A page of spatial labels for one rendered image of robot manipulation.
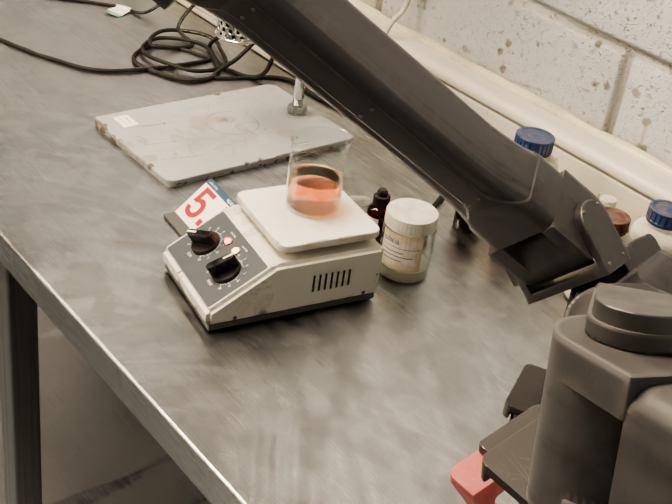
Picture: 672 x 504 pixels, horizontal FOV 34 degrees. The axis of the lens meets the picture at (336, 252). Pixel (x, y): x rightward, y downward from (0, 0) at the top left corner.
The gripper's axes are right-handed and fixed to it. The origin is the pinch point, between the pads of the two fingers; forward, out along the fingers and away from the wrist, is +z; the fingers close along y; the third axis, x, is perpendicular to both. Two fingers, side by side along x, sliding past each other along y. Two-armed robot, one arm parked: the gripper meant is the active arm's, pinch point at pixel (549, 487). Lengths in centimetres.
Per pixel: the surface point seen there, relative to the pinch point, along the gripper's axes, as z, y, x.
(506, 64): -11, 26, -65
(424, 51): -8, 39, -69
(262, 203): -5.8, 38.4, -18.7
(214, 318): 1.0, 36.4, -6.1
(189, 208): 2, 50, -24
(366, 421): 3.0, 17.8, -2.5
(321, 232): -5.8, 30.7, -17.1
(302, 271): -2.8, 30.7, -13.6
